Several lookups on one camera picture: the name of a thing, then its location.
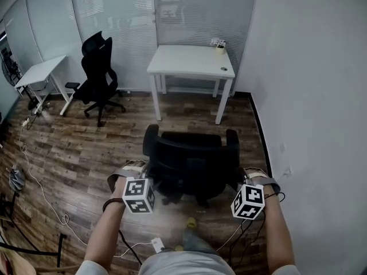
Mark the person's left yellow shoe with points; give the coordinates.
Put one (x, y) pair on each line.
(179, 248)

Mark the white wall socket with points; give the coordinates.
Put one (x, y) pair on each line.
(287, 172)

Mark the white square desk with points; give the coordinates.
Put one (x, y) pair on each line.
(186, 59)

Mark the small white power strip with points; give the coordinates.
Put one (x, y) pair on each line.
(25, 122)

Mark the person's left hand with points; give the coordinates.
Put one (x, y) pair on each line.
(117, 192)

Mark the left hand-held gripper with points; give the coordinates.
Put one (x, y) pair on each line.
(139, 195)

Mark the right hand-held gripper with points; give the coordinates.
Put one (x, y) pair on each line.
(248, 202)

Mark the black chairs behind glass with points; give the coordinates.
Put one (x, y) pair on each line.
(10, 64)

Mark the black mesh office chair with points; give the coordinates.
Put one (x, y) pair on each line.
(192, 159)

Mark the person's left forearm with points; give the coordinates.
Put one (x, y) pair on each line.
(106, 233)

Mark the person's right yellow shoe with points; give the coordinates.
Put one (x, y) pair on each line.
(191, 222)

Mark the person's blue jeans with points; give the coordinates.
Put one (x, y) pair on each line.
(198, 242)

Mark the black headrest office chair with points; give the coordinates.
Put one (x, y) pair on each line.
(97, 73)

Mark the person's yellow shoe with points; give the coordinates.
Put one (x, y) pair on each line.
(191, 222)
(179, 248)

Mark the wooden table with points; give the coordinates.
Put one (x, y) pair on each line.
(17, 263)

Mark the person's right forearm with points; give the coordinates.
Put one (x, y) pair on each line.
(276, 233)

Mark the black metal stand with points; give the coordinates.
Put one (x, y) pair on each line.
(60, 251)

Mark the grey folded umbrella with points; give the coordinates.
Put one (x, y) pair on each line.
(17, 179)

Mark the white height-adjustable desk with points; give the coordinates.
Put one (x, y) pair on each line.
(40, 70)

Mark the person's right hand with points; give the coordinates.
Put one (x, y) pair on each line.
(256, 173)

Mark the small potted plant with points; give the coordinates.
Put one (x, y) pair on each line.
(220, 51)

